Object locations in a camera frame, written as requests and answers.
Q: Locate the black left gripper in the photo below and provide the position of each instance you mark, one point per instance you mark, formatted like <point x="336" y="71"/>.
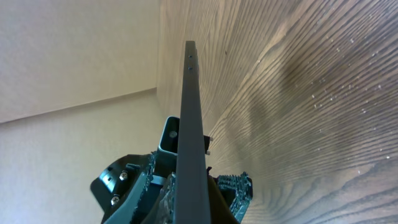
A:
<point x="168" y="185"/>

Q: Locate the blue Samsung Galaxy smartphone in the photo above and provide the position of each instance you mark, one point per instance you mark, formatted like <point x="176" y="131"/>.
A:
<point x="191" y="204"/>

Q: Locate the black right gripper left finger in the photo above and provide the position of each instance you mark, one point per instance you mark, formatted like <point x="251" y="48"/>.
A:
<point x="132" y="184"/>

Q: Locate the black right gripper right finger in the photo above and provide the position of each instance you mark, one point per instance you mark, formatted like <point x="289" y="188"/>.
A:
<point x="229" y="196"/>

